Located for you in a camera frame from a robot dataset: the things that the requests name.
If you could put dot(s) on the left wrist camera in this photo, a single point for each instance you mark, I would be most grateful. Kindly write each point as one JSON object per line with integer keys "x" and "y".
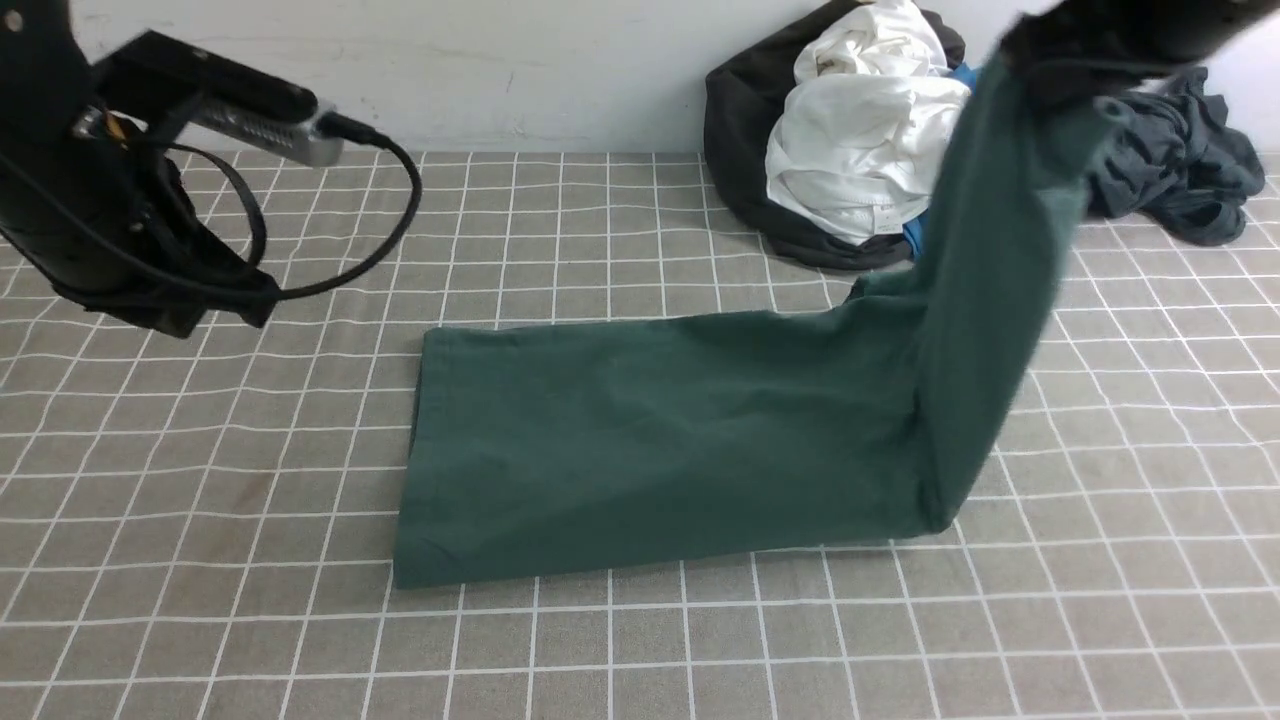
{"x": 169, "y": 85}

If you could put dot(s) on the dark grey crumpled shirt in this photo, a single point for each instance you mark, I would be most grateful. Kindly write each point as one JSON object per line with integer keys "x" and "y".
{"x": 1178, "y": 162}

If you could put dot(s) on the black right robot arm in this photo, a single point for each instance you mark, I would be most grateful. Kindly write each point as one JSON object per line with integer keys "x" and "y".
{"x": 1078, "y": 50}

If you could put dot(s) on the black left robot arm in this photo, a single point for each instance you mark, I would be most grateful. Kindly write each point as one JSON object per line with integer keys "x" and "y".
{"x": 94, "y": 202}

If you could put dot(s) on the grey checkered tablecloth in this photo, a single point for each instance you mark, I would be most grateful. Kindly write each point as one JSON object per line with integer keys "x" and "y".
{"x": 202, "y": 529}

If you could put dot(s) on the green long sleeve shirt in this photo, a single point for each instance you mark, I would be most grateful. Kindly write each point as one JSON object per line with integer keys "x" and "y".
{"x": 552, "y": 449}

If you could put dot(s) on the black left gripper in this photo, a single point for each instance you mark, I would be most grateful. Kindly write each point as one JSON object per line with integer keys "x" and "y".
{"x": 158, "y": 267}

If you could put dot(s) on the black garment under white shirt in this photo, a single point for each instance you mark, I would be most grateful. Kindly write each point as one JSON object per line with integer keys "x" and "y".
{"x": 745, "y": 97}

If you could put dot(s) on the blue shirt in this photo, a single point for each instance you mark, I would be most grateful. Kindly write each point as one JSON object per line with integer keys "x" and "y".
{"x": 914, "y": 231}

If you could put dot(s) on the white crumpled shirt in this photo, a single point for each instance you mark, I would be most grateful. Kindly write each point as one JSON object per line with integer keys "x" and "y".
{"x": 863, "y": 134}

